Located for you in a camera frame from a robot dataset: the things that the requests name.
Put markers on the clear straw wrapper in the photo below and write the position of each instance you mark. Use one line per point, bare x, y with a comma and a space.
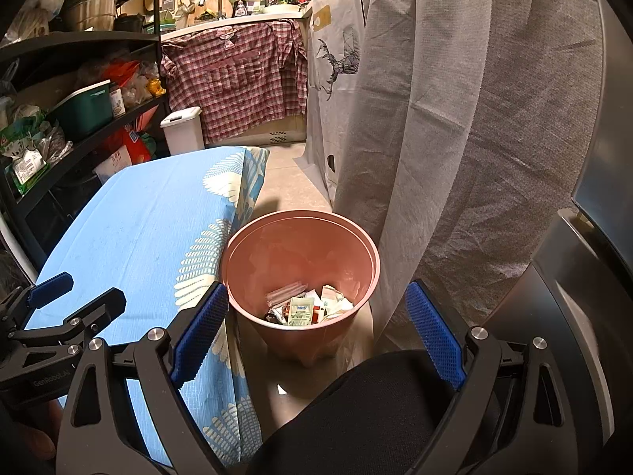
287, 293

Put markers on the metal pot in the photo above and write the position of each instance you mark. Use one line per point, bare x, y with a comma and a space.
91, 5

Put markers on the white jar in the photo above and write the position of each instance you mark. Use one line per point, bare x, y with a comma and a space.
116, 103

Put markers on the green white food packet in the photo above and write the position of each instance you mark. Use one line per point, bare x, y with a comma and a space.
24, 156

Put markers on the pink plastic bin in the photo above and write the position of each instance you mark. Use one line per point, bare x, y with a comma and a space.
296, 257

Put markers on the white countertop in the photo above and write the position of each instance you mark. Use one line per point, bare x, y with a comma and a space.
237, 22

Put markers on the red orange bag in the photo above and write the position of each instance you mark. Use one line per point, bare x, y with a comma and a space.
138, 144

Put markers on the white paper bag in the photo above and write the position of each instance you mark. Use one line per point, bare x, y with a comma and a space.
113, 166

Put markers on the white lidded bin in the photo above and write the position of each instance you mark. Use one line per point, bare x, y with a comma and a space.
183, 131

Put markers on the red plastic bag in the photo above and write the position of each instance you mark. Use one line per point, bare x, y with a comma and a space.
121, 72

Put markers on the person's left hand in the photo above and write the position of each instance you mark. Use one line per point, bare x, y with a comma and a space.
37, 435

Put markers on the green storage box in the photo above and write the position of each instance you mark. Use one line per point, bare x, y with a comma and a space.
84, 111

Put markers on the red white milk carton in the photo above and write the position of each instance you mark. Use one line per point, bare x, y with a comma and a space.
336, 299

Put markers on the grey curtain cloth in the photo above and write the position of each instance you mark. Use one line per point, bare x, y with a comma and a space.
470, 133

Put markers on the deer print cloth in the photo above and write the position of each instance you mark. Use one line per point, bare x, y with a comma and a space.
341, 69

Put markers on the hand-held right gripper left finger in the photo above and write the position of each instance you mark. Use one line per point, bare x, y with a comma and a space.
202, 331

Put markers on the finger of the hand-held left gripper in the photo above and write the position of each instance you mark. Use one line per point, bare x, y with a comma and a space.
101, 307
49, 288

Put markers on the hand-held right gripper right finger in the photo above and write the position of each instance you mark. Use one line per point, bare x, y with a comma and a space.
435, 336

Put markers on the yellow figure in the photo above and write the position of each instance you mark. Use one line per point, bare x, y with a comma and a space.
157, 87

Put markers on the black shelf rack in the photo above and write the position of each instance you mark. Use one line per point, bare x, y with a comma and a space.
74, 39

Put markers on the green printed packet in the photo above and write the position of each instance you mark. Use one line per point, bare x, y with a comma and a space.
299, 310

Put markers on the metal faucet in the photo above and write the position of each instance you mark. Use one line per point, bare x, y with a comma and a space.
210, 0

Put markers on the red plaid shirt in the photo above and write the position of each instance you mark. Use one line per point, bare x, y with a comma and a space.
237, 79

